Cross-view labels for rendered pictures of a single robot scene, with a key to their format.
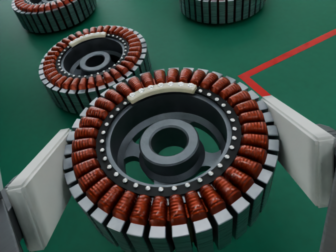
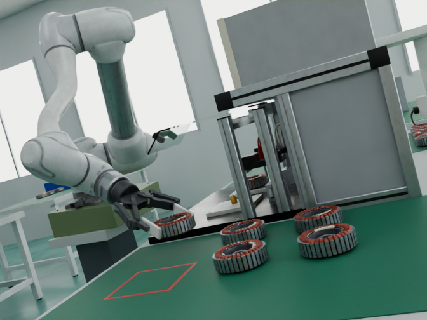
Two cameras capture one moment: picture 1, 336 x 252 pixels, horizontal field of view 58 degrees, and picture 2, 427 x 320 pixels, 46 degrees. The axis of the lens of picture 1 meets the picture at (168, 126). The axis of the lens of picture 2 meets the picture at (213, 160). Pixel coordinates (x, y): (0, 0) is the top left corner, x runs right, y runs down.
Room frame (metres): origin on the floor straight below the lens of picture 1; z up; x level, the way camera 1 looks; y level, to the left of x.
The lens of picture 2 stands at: (1.02, -0.88, 1.05)
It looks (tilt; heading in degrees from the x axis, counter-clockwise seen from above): 4 degrees down; 130
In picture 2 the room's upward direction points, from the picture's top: 15 degrees counter-clockwise
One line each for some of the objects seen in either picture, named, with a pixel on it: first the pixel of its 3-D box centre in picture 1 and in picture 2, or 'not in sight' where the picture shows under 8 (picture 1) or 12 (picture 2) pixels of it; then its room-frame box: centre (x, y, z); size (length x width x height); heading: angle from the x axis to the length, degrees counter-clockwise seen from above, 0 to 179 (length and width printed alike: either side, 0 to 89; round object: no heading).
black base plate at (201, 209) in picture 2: not in sight; (250, 200); (0.02, 0.46, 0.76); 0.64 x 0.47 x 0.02; 109
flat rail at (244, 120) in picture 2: not in sight; (253, 117); (0.10, 0.49, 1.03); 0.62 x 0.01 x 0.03; 109
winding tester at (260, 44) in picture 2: not in sight; (305, 39); (0.31, 0.55, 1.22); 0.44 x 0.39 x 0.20; 109
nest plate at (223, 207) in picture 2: not in sight; (235, 205); (0.04, 0.34, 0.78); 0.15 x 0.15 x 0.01; 19
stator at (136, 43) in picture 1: (97, 66); (243, 232); (0.27, 0.06, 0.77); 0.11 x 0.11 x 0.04
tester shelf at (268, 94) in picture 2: not in sight; (314, 79); (0.31, 0.56, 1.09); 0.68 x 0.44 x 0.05; 109
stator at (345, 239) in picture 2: not in sight; (326, 240); (0.54, -0.04, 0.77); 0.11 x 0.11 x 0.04
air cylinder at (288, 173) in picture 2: not in sight; (291, 174); (0.10, 0.62, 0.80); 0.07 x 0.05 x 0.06; 109
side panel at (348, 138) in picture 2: not in sight; (347, 143); (0.49, 0.28, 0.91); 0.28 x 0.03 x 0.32; 19
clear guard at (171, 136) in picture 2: not in sight; (209, 127); (0.07, 0.29, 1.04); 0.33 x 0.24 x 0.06; 19
